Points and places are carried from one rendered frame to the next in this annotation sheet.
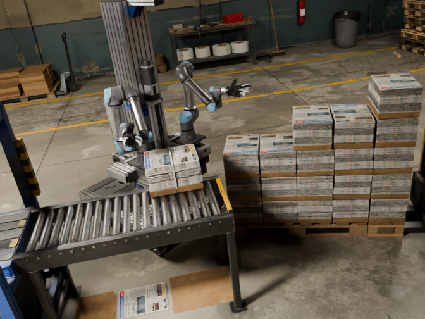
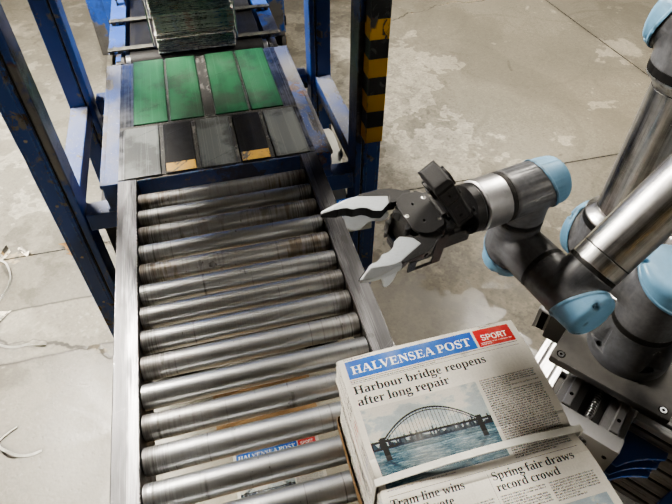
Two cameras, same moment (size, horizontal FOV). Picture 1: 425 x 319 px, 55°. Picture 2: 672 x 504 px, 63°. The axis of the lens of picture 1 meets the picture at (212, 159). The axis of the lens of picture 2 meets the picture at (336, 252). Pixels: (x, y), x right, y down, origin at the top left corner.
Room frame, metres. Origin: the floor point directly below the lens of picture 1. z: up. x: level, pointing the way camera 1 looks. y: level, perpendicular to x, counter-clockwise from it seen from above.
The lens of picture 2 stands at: (2.35, 0.02, 1.72)
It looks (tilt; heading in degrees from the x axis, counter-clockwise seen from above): 46 degrees down; 82
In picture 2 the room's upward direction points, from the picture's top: straight up
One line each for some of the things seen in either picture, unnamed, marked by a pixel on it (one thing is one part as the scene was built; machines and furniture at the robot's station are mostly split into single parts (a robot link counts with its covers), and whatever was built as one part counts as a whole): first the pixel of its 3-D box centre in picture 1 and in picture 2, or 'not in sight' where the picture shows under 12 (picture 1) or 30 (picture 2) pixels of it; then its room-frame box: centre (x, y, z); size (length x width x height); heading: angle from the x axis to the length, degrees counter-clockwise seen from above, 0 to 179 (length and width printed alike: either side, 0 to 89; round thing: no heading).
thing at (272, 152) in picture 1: (295, 185); not in sight; (2.98, -0.69, 0.42); 1.17 x 0.39 x 0.83; 80
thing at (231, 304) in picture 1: (238, 306); not in sight; (2.11, -0.06, 0.01); 0.14 x 0.13 x 0.01; 7
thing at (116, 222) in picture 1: (116, 217); (254, 345); (2.26, 0.68, 0.77); 0.47 x 0.05 x 0.05; 7
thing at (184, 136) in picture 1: (187, 132); not in sight; (3.34, 0.19, 0.87); 0.15 x 0.15 x 0.10
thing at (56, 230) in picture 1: (57, 228); (230, 222); (2.22, 1.06, 0.77); 0.47 x 0.05 x 0.05; 7
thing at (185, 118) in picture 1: (186, 120); not in sight; (3.35, 0.19, 0.98); 0.13 x 0.12 x 0.14; 160
